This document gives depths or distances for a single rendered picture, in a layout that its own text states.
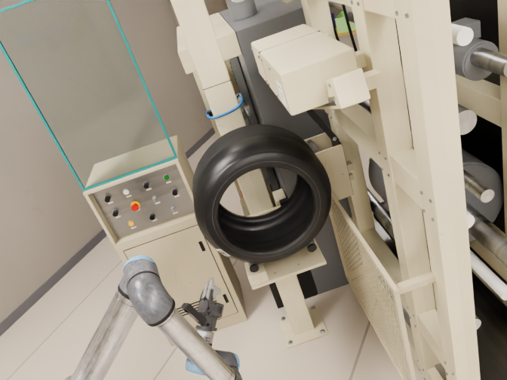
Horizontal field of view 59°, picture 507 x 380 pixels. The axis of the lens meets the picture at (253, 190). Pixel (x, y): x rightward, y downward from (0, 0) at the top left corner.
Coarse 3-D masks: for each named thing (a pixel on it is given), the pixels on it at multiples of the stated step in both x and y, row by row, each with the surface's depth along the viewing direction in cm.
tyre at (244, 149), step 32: (256, 128) 190; (224, 160) 178; (256, 160) 176; (288, 160) 178; (320, 192) 187; (224, 224) 218; (256, 224) 223; (288, 224) 222; (320, 224) 195; (256, 256) 197
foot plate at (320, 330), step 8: (312, 312) 292; (280, 320) 294; (288, 320) 292; (312, 320) 286; (320, 320) 284; (288, 328) 286; (320, 328) 279; (288, 336) 281; (296, 336) 279; (304, 336) 277; (312, 336) 275; (320, 336) 274; (288, 344) 276; (296, 344) 274
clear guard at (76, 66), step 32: (32, 0) 201; (64, 0) 203; (96, 0) 205; (0, 32) 205; (32, 32) 207; (64, 32) 209; (96, 32) 211; (32, 64) 213; (64, 64) 215; (96, 64) 218; (128, 64) 220; (32, 96) 220; (64, 96) 222; (96, 96) 224; (128, 96) 227; (64, 128) 229; (96, 128) 232; (128, 128) 234; (160, 128) 237; (96, 160) 239; (128, 160) 242; (160, 160) 245
